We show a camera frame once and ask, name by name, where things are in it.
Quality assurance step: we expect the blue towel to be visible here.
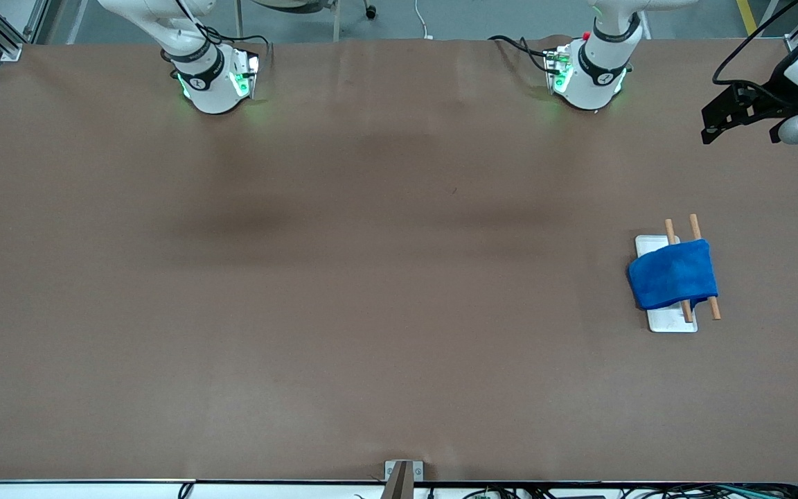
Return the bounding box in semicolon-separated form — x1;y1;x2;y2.
626;238;719;311

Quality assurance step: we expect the wooden rack rod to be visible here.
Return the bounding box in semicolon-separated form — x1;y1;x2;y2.
689;213;722;321
664;219;695;324

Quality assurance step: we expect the black left arm wrist cable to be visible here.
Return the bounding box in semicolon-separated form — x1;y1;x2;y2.
712;0;798;94

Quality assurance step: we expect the aluminium frame profile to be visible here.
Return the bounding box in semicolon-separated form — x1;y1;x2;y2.
0;0;50;62

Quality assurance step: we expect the white rack base with wire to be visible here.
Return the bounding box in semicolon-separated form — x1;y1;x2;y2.
635;235;698;333

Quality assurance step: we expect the black left arm base cable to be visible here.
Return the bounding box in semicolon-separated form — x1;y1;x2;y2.
488;35;555;74

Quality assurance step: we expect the black arm base cable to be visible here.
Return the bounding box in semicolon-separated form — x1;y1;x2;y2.
488;35;555;74
205;24;274;70

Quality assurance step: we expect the white floor cable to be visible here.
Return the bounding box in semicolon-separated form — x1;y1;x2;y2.
414;0;435;40

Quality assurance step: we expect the black right arm base cable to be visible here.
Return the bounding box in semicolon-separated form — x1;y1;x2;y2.
205;24;274;70

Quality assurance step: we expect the white table edge rail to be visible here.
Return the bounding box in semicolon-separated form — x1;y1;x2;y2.
0;480;798;499

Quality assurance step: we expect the black cable bundle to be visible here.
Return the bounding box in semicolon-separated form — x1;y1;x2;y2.
354;482;798;499

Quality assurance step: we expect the metal mount bracket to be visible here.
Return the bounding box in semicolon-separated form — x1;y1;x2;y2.
382;459;425;499

